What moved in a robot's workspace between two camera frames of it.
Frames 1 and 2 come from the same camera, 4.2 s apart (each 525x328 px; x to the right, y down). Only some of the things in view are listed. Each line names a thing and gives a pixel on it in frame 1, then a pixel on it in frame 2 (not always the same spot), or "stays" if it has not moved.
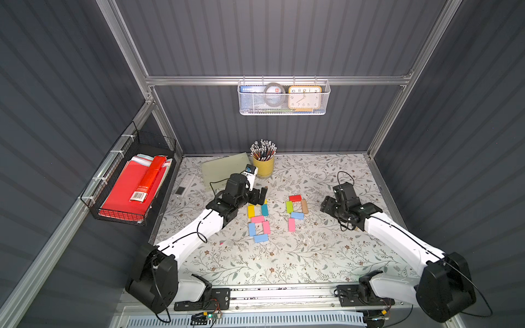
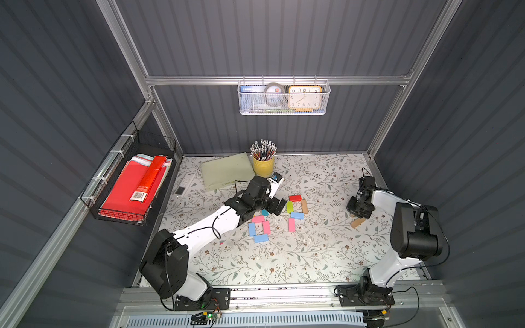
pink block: (266, 229) stays
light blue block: (251, 229) stays
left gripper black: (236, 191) -> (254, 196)
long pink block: (292, 225) stays
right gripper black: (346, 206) -> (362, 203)
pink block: (258, 219) stays
